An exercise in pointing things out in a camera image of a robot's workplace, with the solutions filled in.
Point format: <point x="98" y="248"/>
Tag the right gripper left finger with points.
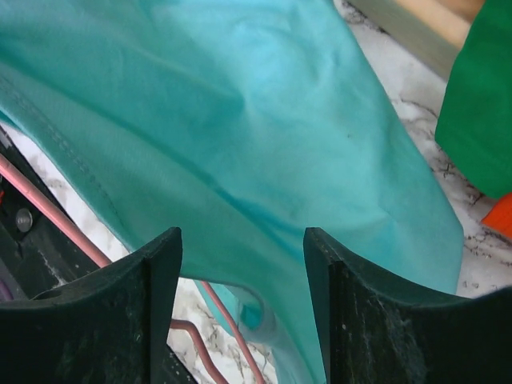
<point x="110" y="326"/>

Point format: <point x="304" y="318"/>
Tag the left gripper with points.
<point x="35" y="255"/>

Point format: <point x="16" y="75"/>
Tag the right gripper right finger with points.
<point x="376" y="327"/>

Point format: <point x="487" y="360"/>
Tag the pink wire hanger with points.
<point x="47" y="208"/>

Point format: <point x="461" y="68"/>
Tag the teal t-shirt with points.
<point x="242" y="123"/>

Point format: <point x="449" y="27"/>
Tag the orange t-shirt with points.
<point x="499" y="217"/>

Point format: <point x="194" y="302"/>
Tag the green t-shirt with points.
<point x="474" y="126"/>

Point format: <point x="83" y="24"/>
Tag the wooden clothes rack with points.
<point x="433" y="31"/>

